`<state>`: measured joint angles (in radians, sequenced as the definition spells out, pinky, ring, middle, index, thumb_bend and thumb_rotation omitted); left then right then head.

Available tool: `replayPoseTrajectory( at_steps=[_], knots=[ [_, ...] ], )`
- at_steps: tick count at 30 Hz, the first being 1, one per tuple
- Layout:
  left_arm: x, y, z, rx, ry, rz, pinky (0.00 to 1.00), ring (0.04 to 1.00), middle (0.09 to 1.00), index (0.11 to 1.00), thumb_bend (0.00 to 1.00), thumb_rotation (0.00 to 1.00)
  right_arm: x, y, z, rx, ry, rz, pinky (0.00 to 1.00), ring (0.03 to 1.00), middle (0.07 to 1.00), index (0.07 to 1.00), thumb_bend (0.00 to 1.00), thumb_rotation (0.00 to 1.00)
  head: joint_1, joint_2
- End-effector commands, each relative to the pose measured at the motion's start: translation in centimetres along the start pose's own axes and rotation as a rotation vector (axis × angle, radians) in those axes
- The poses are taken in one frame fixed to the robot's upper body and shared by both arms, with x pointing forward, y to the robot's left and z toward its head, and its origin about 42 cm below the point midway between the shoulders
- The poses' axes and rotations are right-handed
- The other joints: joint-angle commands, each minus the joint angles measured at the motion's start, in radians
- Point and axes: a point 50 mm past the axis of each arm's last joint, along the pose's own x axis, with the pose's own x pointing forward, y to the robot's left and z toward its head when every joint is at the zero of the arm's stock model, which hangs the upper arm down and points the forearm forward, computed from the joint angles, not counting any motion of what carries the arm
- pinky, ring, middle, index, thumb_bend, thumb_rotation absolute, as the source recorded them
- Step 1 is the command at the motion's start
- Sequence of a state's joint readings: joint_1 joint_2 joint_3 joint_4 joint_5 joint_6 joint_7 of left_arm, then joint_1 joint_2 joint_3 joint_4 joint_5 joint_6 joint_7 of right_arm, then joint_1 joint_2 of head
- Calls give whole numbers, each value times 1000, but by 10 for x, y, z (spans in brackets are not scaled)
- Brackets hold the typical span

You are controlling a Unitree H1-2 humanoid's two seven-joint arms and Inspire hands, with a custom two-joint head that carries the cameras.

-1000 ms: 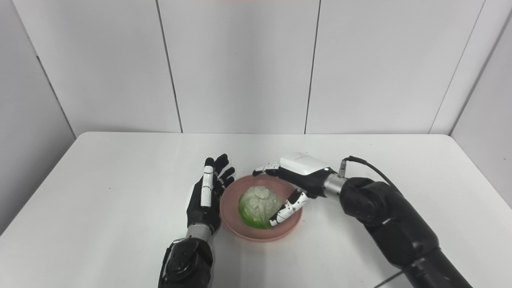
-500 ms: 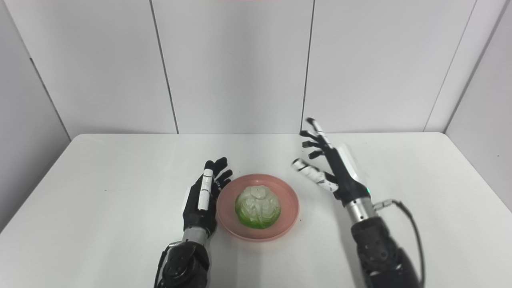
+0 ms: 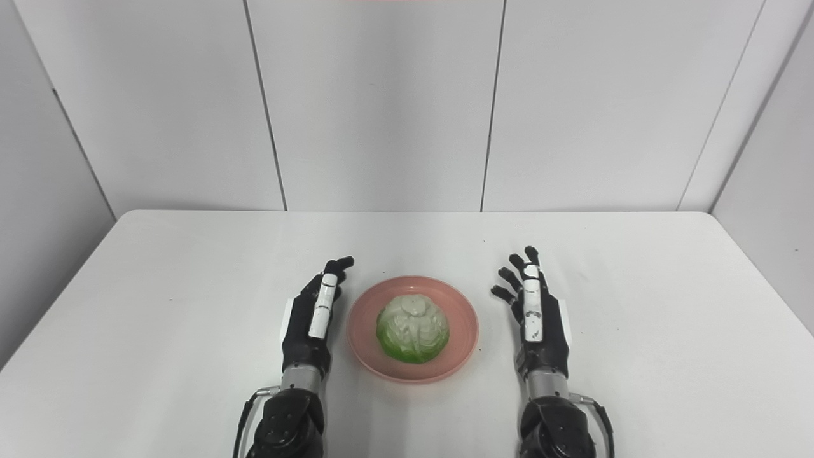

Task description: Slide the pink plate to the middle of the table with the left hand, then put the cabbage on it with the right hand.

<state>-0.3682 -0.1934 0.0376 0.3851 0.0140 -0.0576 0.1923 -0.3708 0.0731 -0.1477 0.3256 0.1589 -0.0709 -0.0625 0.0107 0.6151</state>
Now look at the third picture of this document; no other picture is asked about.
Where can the pink round plate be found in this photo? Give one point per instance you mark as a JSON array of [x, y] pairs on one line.
[[458, 337]]

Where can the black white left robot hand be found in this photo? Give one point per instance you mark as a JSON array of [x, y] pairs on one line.
[[302, 337]]

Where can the green white cabbage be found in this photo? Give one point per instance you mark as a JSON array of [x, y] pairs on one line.
[[413, 331]]

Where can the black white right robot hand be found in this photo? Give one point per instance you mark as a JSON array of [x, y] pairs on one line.
[[550, 343]]

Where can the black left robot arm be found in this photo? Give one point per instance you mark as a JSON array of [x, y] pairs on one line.
[[289, 423]]

